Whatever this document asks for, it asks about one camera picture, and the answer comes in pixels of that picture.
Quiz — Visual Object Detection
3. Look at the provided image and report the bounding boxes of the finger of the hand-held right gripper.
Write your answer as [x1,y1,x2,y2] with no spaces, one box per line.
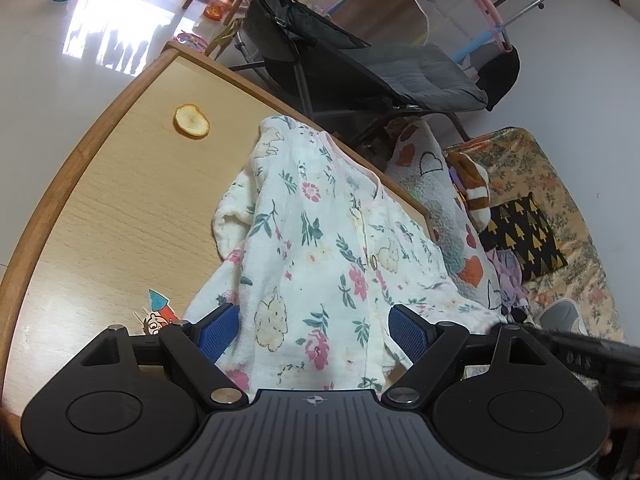
[525,327,608,378]

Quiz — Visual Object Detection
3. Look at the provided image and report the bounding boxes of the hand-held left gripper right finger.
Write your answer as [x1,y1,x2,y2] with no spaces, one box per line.
[381,304,546,406]

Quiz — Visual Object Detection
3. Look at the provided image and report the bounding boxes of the pink toy drum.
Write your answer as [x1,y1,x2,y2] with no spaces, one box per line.
[175,31,207,55]

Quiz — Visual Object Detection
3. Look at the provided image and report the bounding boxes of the black cushion gold trees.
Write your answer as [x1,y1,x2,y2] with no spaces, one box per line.
[480,191,570,283]

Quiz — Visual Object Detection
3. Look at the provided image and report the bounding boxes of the black hanging garment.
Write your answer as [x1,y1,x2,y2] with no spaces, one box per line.
[472,47,521,112]

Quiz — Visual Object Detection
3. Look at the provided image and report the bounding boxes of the grey fabric item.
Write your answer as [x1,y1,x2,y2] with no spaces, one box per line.
[532,297,588,336]

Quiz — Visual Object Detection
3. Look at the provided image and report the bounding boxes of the floral covered sofa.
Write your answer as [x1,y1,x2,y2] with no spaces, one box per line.
[442,127,628,346]

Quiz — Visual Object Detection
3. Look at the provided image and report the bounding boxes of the floral white baby garment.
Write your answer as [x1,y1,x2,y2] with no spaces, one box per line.
[182,115,508,392]

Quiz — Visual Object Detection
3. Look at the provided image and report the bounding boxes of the grey folding recliner chair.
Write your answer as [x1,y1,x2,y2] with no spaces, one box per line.
[227,0,521,141]

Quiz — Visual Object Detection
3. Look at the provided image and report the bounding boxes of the yellow fruit slice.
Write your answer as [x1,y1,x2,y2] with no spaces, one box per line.
[173,104,211,139]

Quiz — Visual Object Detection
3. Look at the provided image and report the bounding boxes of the cartoon child sticker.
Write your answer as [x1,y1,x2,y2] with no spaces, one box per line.
[134,287,178,337]

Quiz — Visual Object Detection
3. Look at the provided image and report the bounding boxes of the pile of purple clothes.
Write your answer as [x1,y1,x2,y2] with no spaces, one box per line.
[487,247,533,323]

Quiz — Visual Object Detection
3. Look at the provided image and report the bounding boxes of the brown white plush toy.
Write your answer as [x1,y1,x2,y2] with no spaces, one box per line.
[447,152,493,228]

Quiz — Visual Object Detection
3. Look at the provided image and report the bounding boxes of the heart patterned quilt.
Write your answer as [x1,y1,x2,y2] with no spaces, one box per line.
[385,116,531,321]

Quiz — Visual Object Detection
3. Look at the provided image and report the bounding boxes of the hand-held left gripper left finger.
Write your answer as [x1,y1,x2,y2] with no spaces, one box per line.
[81,304,249,406]

